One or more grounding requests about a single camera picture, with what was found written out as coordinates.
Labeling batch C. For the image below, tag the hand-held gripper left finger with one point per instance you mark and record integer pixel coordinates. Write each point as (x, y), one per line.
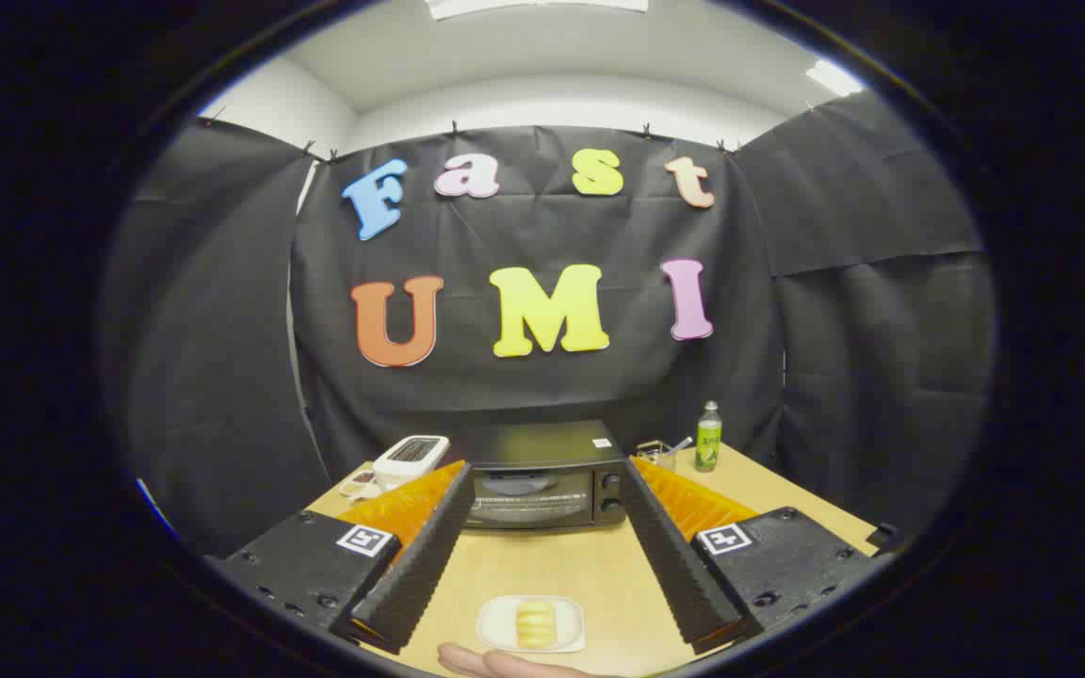
(425, 556)

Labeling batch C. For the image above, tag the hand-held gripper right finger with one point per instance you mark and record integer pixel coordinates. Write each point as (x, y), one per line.
(670, 556)

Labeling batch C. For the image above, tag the white rectangular plate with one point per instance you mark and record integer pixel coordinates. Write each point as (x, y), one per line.
(497, 623)

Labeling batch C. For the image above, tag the yellow bread roll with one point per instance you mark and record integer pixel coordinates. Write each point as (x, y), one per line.
(536, 623)

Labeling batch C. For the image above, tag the black toaster oven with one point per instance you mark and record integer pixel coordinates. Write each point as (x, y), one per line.
(542, 443)

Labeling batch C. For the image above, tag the white pop-up toaster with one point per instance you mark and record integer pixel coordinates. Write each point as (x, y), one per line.
(406, 461)

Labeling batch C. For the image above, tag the small white saucer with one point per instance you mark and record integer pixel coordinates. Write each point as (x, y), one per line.
(359, 485)

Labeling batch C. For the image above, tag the green drink bottle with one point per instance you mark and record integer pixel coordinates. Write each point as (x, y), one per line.
(708, 443)

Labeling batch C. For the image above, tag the ceiling light panel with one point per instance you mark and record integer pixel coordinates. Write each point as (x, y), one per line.
(538, 5)
(834, 77)

